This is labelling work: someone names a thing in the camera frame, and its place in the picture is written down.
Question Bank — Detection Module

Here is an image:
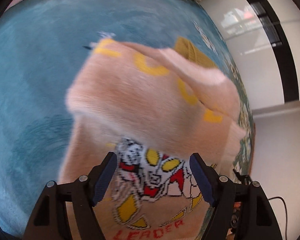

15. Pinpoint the teal floral blanket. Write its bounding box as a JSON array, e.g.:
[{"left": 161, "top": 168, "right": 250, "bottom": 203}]
[{"left": 0, "top": 0, "right": 255, "bottom": 238}]

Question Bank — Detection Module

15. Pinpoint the black window frame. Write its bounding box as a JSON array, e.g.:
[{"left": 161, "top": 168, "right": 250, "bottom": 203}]
[{"left": 250, "top": 0, "right": 300, "bottom": 103}]

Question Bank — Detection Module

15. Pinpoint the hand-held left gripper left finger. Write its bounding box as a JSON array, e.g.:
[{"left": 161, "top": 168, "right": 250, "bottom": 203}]
[{"left": 24, "top": 151, "right": 118, "bottom": 240}]

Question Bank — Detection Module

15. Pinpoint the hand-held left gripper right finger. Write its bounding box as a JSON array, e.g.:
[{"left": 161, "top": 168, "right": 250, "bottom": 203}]
[{"left": 189, "top": 152, "right": 283, "bottom": 240}]

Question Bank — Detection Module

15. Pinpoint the black cable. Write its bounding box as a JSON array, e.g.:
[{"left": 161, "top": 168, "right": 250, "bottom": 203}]
[{"left": 267, "top": 197, "right": 288, "bottom": 232}]

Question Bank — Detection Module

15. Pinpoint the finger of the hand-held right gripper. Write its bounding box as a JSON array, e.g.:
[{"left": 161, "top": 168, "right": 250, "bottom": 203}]
[{"left": 233, "top": 169, "right": 252, "bottom": 185}]

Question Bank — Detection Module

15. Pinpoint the peach patterned sock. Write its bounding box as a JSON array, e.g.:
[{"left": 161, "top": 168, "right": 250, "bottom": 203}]
[{"left": 57, "top": 39, "right": 247, "bottom": 240}]

